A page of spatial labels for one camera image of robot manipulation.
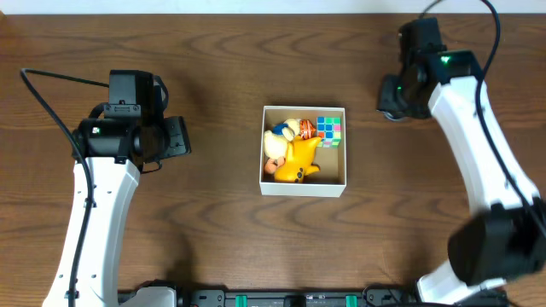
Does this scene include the colourful puzzle cube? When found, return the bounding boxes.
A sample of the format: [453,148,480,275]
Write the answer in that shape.
[317,117,342,148]

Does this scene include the orange round spinner toy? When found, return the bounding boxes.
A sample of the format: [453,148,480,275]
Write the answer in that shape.
[299,119,317,140]

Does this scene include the white cardboard box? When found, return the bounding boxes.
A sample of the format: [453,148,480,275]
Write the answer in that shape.
[259,106,346,197]

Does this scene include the plush duck toy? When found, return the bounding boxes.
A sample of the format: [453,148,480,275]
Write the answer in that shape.
[263,119,300,175]

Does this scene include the orange yellow rubber toy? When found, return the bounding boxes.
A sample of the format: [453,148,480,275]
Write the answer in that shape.
[274,136,322,183]

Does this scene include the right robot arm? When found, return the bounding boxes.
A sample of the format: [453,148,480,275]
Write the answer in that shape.
[378,50,545,304]

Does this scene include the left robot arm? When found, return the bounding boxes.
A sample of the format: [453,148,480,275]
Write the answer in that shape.
[44,113,191,306]

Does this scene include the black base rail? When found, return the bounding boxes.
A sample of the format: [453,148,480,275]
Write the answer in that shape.
[117,279,509,307]

